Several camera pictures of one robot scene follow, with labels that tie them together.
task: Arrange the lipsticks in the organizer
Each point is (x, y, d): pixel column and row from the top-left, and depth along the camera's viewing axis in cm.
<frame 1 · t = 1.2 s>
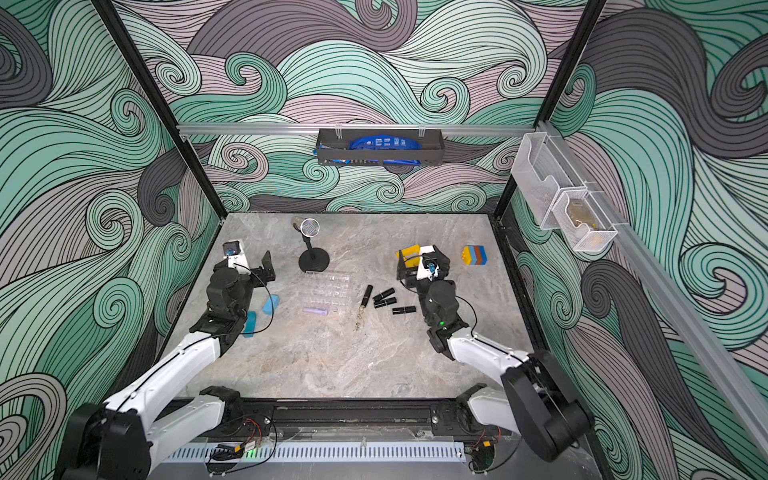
left hand: (251, 250, 80), fingers open
right hand: (422, 249, 80), fingers open
clear acrylic lipstick organizer: (327, 290, 97), point 3 cm above the table
lavender lipstick tube: (318, 311, 94), on the table
black gold lipstick: (367, 295, 98), on the table
black lipstick tube upper: (384, 294, 98), on the table
black lipstick tube middle: (386, 301, 96), on the table
black lipstick tube lower: (403, 310, 94), on the table
multicolour block stack: (474, 255, 106), point 4 cm above the table
blue rectangular block: (273, 301, 96), on the table

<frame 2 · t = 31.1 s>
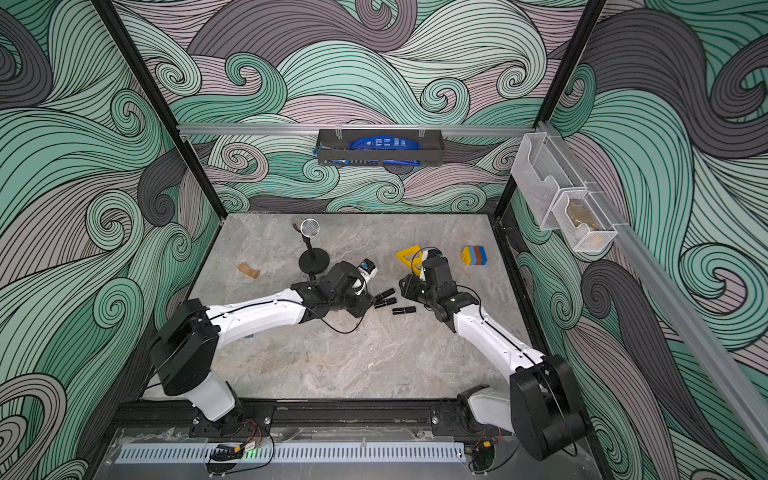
left hand: (373, 292, 85), fingers open
right hand: (408, 282, 86), fingers open
brown wooden block: (244, 268, 106), on the table
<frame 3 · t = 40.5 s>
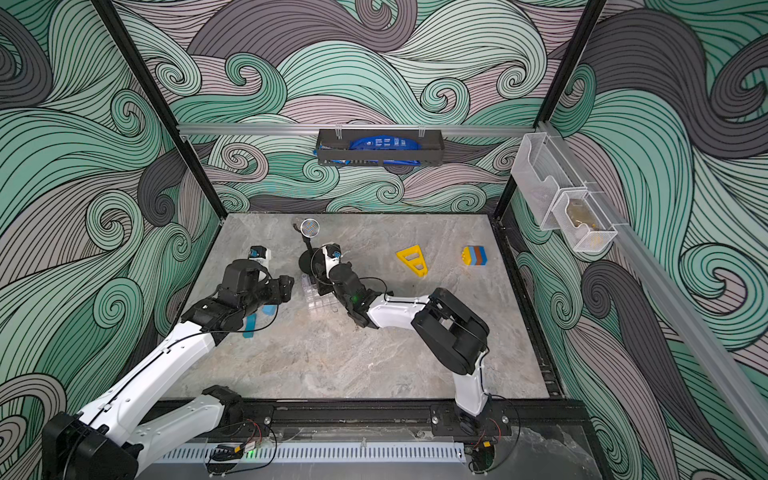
left hand: (282, 276, 80), fingers open
right hand: (325, 263, 88), fingers closed
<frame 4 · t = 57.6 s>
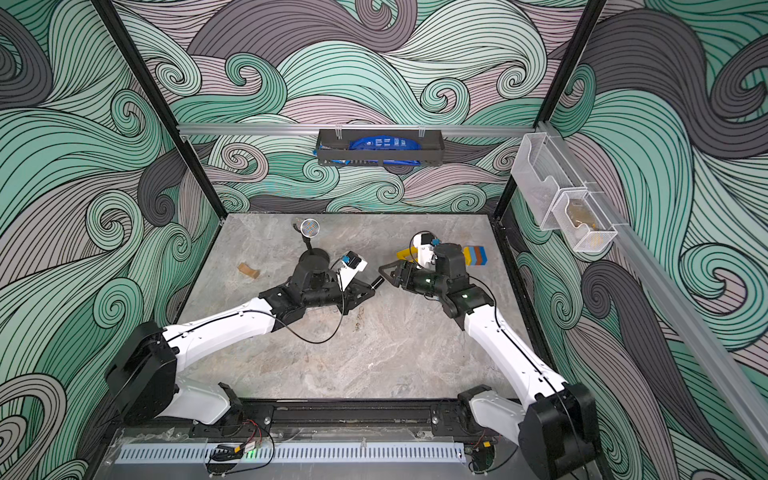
left hand: (373, 286, 76), fingers closed
right hand: (387, 271, 76), fingers open
